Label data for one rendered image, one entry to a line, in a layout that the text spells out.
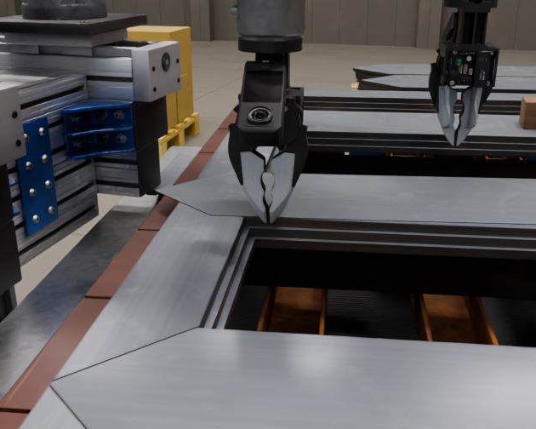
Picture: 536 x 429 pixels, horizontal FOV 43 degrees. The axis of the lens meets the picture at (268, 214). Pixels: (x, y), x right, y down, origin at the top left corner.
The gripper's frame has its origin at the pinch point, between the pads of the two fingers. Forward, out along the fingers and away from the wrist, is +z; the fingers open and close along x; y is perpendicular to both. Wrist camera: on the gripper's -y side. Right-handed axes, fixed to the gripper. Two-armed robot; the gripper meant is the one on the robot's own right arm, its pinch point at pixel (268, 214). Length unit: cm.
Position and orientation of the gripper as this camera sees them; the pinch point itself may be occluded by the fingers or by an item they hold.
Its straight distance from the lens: 79.8
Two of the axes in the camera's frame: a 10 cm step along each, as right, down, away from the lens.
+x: -9.9, -0.4, 1.1
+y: 1.2, -3.4, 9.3
